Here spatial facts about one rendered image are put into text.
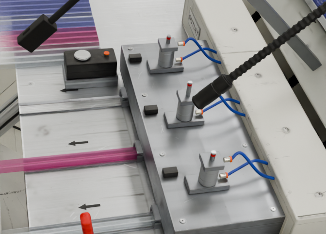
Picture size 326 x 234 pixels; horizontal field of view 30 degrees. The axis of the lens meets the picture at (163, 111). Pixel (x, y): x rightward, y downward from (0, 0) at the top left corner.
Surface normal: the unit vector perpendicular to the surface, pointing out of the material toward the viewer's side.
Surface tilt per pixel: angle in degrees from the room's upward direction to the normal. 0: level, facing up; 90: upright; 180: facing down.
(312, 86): 90
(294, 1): 90
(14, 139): 0
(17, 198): 0
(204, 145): 45
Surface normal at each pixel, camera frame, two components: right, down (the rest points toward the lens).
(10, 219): 0.76, -0.57
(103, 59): 0.10, -0.72
